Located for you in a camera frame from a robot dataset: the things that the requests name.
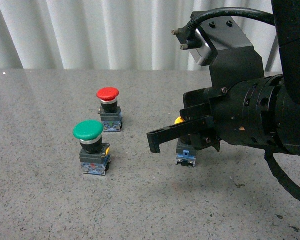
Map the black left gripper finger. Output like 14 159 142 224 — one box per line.
147 116 214 154

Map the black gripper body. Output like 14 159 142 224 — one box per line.
183 74 286 152

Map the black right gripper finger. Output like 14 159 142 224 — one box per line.
180 103 211 121

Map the yellow mushroom push button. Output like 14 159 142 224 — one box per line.
174 116 198 169

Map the red mushroom push button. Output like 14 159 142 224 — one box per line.
96 87 123 132

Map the green mushroom push button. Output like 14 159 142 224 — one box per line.
73 120 111 176

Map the white pleated curtain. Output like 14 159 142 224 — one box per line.
0 0 272 71

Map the wrist camera with black bracket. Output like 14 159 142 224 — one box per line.
171 7 264 94

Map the black camera cable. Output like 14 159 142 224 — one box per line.
186 7 276 41

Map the black lower cable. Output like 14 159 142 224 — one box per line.
264 149 300 210

